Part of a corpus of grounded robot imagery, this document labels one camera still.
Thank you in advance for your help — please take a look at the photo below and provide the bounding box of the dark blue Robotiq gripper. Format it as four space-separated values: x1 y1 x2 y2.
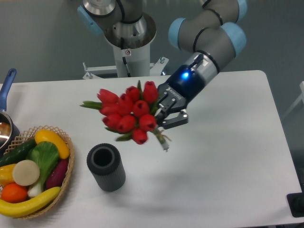
154 66 205 129

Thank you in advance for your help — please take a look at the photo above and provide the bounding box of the red tulip bouquet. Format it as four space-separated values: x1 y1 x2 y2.
80 81 169 152

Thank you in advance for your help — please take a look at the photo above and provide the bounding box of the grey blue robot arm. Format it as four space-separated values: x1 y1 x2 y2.
77 0 247 129

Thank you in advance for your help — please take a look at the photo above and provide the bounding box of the dark grey ribbed vase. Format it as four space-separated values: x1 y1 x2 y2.
86 143 126 192

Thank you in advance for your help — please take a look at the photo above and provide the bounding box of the purple sweet potato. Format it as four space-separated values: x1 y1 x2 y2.
45 160 68 190

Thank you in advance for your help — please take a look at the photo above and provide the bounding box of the yellow squash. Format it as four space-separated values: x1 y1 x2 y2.
34 129 70 159

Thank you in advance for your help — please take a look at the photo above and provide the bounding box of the green bok choy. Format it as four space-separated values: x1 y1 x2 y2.
27 142 59 198

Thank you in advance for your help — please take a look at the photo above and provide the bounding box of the woven wicker basket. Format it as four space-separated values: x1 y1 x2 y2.
4 125 75 219

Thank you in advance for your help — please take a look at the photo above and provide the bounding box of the black device at edge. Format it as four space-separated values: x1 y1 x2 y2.
286 193 304 218

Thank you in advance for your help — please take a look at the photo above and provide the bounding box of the beige round disc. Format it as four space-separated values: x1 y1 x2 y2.
12 160 40 186

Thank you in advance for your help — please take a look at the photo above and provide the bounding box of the dark green cucumber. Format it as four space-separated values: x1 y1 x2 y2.
0 139 37 167

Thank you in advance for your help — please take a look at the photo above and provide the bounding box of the yellow bell pepper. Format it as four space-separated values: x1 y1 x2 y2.
0 164 16 186

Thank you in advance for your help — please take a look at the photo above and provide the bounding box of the orange fruit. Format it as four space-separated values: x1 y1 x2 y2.
0 183 28 203

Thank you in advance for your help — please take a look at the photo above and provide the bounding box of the yellow banana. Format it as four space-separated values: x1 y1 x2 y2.
0 187 61 218

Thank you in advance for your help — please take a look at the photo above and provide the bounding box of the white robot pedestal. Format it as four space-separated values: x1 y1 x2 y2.
83 13 169 79

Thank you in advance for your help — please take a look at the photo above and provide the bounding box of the white frame at right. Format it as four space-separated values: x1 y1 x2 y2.
282 81 304 122

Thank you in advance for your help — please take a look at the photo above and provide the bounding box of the blue handled saucepan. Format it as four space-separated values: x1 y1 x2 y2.
0 68 19 157

